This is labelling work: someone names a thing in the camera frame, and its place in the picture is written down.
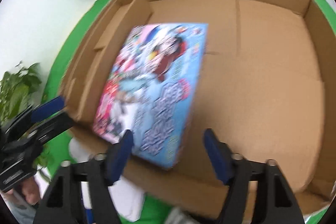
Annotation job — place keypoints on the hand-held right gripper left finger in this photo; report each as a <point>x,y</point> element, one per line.
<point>122,154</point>

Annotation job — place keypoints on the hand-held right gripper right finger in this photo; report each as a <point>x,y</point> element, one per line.
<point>215,154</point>

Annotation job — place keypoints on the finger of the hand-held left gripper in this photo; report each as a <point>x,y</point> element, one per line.
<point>53,125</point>
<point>48,108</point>

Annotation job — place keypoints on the colourful cartoon printed box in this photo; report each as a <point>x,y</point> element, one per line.
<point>157,82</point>

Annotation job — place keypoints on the large cardboard box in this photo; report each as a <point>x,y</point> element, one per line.
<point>262,82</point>

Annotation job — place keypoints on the person's left forearm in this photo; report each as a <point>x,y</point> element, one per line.
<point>19,213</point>

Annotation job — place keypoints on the person's left hand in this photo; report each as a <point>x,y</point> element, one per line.
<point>29,190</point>

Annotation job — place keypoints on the green leafy plant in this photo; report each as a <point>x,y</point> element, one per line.
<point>18,90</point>

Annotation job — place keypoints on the white handheld fan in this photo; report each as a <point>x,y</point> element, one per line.
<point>131,200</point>

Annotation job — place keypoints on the green cloth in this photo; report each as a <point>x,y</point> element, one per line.
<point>65,50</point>

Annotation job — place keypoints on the grey object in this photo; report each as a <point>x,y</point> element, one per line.
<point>179,216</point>

